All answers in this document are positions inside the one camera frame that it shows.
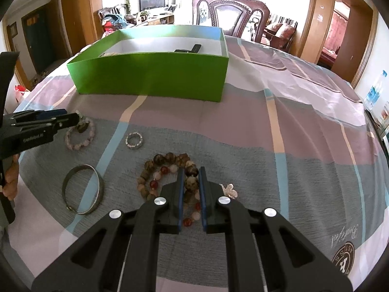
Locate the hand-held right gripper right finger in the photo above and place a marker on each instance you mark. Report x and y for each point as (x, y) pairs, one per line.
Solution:
(203, 197)

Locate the plaid tablecloth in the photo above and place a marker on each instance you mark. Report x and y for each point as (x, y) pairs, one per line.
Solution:
(273, 158)

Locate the printed carton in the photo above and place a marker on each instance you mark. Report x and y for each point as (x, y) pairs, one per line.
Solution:
(383, 115)

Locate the pale flower brooch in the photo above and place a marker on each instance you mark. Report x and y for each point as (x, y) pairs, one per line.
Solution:
(228, 190)

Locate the green cardboard box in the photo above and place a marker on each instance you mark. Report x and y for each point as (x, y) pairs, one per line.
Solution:
(152, 76)

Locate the wooden television cabinet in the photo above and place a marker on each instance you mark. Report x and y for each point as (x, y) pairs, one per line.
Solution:
(158, 18)

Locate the black hair clip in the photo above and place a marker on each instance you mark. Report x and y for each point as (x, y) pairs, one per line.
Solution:
(190, 49)

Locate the clear water bottle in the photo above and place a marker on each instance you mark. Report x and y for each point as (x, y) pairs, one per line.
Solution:
(375, 92)

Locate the red and white bag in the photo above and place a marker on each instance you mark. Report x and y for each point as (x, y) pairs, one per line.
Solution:
(20, 92)

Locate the carved wooden chair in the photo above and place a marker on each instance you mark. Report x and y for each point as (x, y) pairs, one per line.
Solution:
(231, 6)

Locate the red cushioned armchair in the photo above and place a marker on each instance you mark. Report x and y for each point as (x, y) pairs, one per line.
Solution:
(281, 35)

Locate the dark door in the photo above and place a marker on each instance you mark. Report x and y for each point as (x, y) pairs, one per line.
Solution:
(36, 42)

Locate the dark metal bangle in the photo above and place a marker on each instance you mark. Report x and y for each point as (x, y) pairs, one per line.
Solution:
(100, 190)

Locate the pile of clothes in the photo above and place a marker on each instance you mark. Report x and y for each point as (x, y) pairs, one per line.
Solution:
(114, 21)

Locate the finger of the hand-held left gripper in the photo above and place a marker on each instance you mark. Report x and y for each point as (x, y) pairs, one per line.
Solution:
(51, 114)
(65, 121)

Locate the person's left hand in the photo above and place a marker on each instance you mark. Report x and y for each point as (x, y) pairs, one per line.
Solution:
(9, 178)

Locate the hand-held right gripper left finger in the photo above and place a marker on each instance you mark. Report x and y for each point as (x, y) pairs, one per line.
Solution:
(180, 194)

